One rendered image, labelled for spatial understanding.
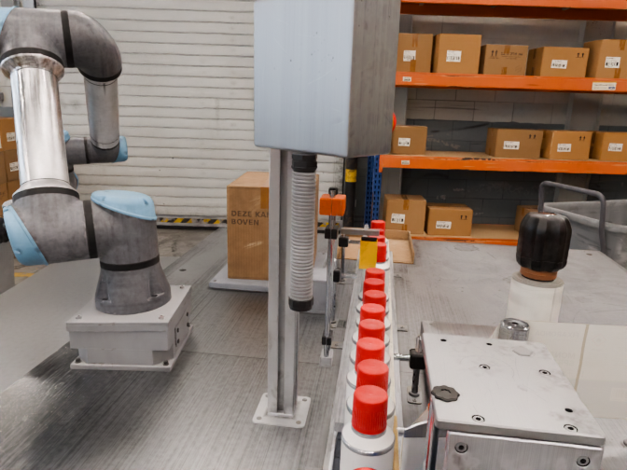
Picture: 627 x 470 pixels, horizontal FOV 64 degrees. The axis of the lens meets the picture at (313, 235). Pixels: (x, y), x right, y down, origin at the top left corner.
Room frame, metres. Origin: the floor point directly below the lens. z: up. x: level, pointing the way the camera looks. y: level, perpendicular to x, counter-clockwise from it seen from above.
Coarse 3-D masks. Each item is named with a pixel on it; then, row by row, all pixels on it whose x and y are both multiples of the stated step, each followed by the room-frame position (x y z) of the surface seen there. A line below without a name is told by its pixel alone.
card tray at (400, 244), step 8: (392, 232) 1.92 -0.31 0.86; (400, 232) 1.91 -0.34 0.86; (408, 232) 1.91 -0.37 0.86; (392, 240) 1.90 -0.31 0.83; (400, 240) 1.91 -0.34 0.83; (408, 240) 1.91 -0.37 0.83; (352, 248) 1.77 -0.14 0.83; (392, 248) 1.78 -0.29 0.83; (400, 248) 1.79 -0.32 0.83; (408, 248) 1.79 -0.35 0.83; (352, 256) 1.66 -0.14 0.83; (400, 256) 1.68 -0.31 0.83; (408, 256) 1.68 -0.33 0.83
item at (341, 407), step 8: (360, 272) 1.13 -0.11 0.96; (360, 280) 1.07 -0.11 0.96; (360, 288) 1.03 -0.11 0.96; (352, 312) 0.89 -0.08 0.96; (352, 320) 0.86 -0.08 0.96; (352, 328) 0.82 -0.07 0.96; (344, 360) 0.71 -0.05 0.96; (344, 368) 0.68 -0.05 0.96; (344, 376) 0.66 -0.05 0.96; (344, 384) 0.64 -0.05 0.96; (344, 392) 0.62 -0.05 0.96; (344, 400) 0.60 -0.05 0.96; (344, 408) 0.58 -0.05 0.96; (336, 416) 0.56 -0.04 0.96; (336, 424) 0.55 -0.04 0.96
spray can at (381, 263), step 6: (378, 246) 0.93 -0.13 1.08; (384, 246) 0.93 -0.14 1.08; (378, 252) 0.93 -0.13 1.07; (384, 252) 0.93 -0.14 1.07; (378, 258) 0.93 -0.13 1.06; (384, 258) 0.94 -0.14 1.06; (378, 264) 0.93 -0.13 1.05; (384, 264) 0.93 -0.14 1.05; (384, 270) 0.92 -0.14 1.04; (384, 282) 0.93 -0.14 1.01; (384, 288) 0.93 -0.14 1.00
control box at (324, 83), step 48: (288, 0) 0.67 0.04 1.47; (336, 0) 0.62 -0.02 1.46; (384, 0) 0.64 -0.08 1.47; (288, 48) 0.67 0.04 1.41; (336, 48) 0.62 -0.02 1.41; (384, 48) 0.65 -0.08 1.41; (288, 96) 0.67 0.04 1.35; (336, 96) 0.61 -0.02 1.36; (384, 96) 0.65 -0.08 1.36; (288, 144) 0.67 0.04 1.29; (336, 144) 0.61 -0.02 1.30; (384, 144) 0.66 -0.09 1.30
